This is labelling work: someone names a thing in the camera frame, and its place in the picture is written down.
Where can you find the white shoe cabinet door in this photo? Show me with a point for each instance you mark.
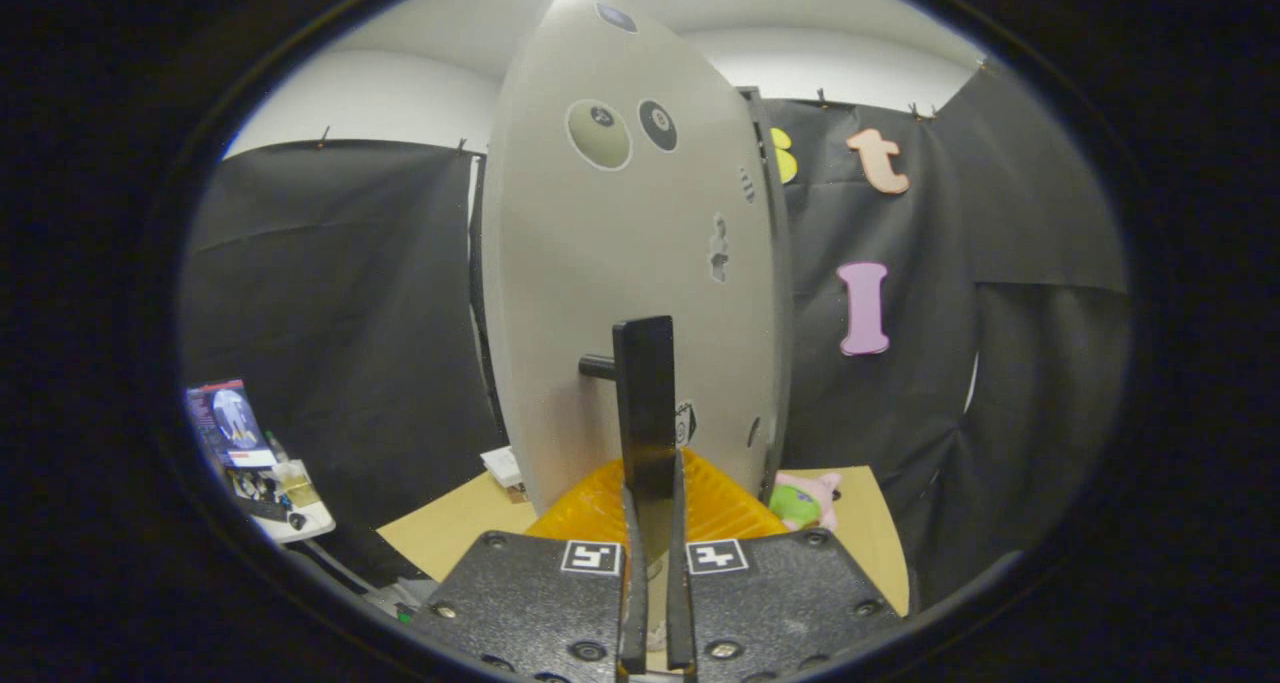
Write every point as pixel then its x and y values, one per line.
pixel 620 243

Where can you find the row of cloth clips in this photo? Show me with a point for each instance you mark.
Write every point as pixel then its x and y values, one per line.
pixel 820 96

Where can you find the pink green plush toy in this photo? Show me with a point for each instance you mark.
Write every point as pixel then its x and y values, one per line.
pixel 805 503

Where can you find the cluttered white side table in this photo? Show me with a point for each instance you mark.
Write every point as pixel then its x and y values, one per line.
pixel 310 525

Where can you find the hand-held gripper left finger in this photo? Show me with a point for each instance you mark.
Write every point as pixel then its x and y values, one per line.
pixel 530 593

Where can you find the grey shoe cabinet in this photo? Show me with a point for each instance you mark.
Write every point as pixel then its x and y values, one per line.
pixel 782 263

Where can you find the blue printed box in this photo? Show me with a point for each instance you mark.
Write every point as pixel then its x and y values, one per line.
pixel 230 418

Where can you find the black backdrop cloth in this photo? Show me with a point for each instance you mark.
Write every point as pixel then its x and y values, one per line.
pixel 330 263

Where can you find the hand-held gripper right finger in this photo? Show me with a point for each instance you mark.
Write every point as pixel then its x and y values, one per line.
pixel 780 593

